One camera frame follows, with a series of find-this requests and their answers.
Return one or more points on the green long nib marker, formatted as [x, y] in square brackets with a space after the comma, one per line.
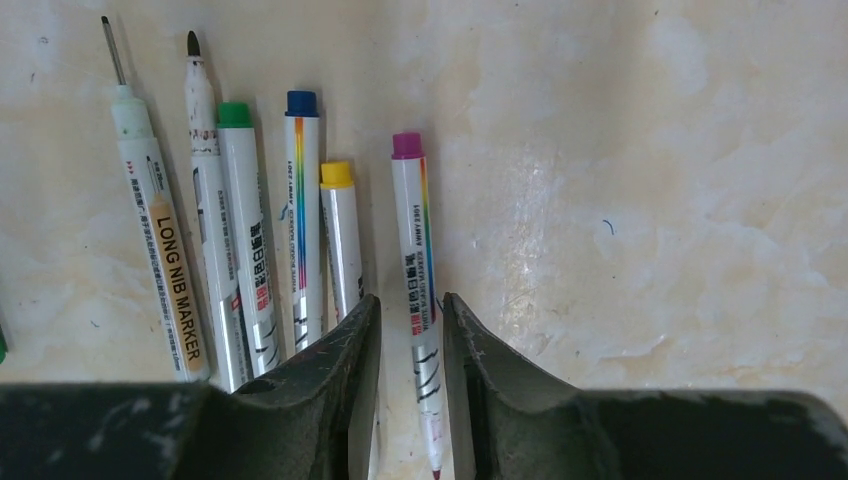
[144, 169]

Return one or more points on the black cap brown marker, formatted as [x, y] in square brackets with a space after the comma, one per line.
[213, 215]

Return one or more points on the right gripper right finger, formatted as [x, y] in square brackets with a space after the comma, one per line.
[510, 419]

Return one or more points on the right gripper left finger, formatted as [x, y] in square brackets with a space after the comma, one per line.
[310, 418]

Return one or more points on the blue end marker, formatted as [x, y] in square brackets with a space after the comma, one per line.
[302, 140]

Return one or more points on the purple end green cap marker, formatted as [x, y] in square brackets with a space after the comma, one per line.
[410, 181]

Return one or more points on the yellow end rainbow marker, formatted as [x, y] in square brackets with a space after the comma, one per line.
[340, 214]

